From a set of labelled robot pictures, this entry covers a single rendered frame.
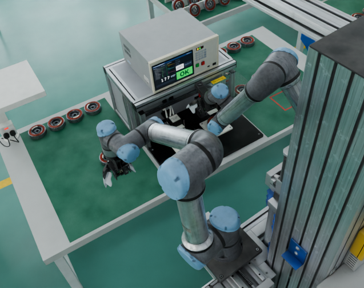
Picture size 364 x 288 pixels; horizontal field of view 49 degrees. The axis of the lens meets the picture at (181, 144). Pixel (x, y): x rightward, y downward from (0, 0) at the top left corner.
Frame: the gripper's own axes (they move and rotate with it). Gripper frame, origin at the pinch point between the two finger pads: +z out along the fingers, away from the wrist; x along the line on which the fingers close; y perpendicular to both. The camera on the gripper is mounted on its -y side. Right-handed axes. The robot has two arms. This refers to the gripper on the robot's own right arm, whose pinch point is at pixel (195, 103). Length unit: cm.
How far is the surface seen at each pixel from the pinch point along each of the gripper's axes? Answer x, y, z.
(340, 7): 180, -40, 55
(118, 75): -30, -34, 22
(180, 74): -2.5, -18.0, -0.7
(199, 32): 15.3, -35.6, -7.0
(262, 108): 51, 16, 21
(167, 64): -10.6, -23.8, -8.1
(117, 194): -57, 31, 19
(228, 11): 100, -74, 91
